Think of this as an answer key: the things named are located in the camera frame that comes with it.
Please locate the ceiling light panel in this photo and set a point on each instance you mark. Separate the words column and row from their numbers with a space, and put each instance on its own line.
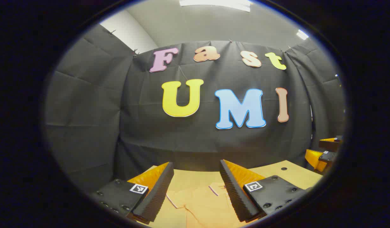
column 214, row 3
column 302, row 34

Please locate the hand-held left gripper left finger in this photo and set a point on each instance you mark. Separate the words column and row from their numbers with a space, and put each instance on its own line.
column 157, row 196

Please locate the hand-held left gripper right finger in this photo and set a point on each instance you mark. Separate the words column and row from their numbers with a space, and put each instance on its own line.
column 233, row 193

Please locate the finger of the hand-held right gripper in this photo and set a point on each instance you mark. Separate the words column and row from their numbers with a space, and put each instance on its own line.
column 329, row 144
column 313, row 158

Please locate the black backdrop cloth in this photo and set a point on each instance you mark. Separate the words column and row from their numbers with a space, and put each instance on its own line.
column 182, row 142

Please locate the orange polo T-shirt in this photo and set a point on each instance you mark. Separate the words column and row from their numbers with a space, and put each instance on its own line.
column 201, row 205

